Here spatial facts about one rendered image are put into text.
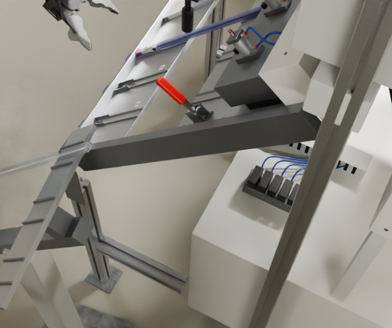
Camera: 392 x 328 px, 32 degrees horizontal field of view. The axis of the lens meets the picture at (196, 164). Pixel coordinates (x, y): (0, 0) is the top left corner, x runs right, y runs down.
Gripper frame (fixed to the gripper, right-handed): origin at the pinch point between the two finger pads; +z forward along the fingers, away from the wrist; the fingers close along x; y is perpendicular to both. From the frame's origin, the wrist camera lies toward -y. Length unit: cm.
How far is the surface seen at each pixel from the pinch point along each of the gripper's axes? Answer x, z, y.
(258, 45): 22, 2, -64
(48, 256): 55, 15, -12
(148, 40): -4.6, 9.0, -3.6
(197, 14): -9.3, 9.9, -18.7
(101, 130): 25.0, 9.9, -9.8
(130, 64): 3.9, 8.8, -3.6
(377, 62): 36, 0, -94
